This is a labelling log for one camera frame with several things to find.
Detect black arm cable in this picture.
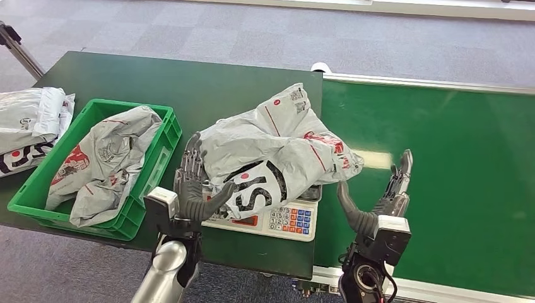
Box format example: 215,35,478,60
378,267,399,303

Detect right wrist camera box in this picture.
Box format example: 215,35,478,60
367,214,413,268

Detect green conveyor belt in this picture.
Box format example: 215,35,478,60
311,62,535,303

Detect metal pole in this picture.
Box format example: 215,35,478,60
0,21,46,81

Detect grey package with black print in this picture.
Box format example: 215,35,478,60
0,88,76,179
199,82,365,220

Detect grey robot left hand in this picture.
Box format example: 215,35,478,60
173,132,236,222

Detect white plastic mailer bag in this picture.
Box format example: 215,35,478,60
32,86,68,137

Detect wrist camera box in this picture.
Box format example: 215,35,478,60
367,214,413,268
143,186,181,237

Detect green plastic crate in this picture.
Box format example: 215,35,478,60
7,98,184,242

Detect white scale with steel pan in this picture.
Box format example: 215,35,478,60
201,184,322,244

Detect grey package with red print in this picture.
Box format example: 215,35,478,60
44,105,164,228

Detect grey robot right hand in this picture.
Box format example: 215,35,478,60
336,148,414,237

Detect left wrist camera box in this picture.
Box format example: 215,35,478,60
143,186,181,237

